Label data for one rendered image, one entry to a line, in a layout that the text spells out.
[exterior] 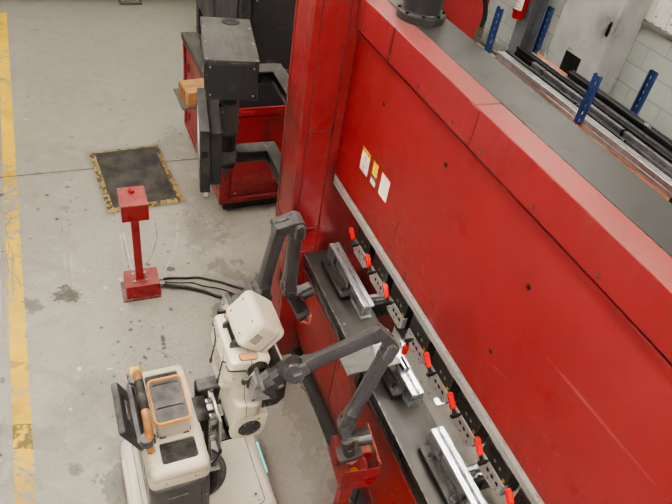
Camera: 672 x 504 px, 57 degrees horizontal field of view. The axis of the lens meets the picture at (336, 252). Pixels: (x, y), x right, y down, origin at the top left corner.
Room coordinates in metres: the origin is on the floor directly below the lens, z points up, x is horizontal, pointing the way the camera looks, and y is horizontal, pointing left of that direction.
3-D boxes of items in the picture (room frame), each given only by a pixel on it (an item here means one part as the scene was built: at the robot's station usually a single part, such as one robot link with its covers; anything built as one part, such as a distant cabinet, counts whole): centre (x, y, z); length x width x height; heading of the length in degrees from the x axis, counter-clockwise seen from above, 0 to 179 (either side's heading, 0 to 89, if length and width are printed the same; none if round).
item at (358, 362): (1.89, -0.22, 1.00); 0.26 x 0.18 x 0.01; 118
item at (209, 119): (2.77, 0.75, 1.42); 0.45 x 0.12 x 0.36; 18
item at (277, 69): (2.98, 0.49, 1.67); 0.40 x 0.24 x 0.07; 28
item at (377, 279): (2.16, -0.25, 1.26); 0.15 x 0.09 x 0.17; 28
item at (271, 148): (2.98, 0.49, 1.18); 0.40 x 0.24 x 0.07; 28
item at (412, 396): (1.91, -0.38, 0.92); 0.39 x 0.06 x 0.10; 28
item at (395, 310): (1.98, -0.34, 1.26); 0.15 x 0.09 x 0.17; 28
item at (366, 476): (1.52, -0.24, 0.75); 0.20 x 0.16 x 0.18; 21
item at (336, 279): (2.46, -0.02, 0.89); 0.30 x 0.05 x 0.03; 28
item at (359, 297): (2.45, -0.10, 0.92); 0.50 x 0.06 x 0.10; 28
